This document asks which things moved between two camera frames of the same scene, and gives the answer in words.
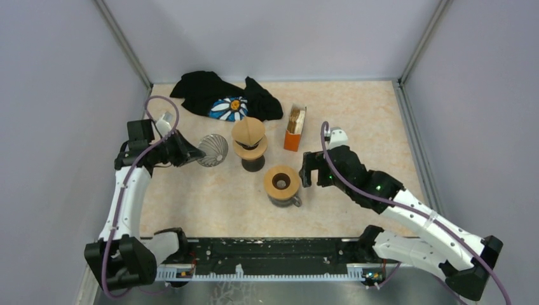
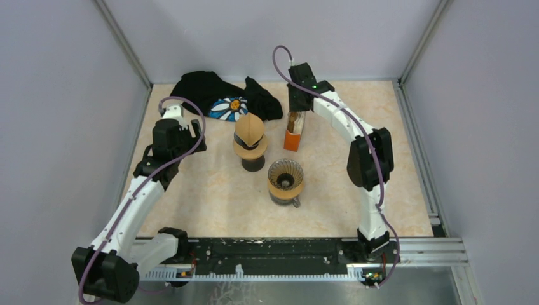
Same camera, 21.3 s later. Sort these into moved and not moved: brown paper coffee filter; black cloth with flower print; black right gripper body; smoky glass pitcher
Moved: black right gripper body
Not moved: black cloth with flower print; brown paper coffee filter; smoky glass pitcher
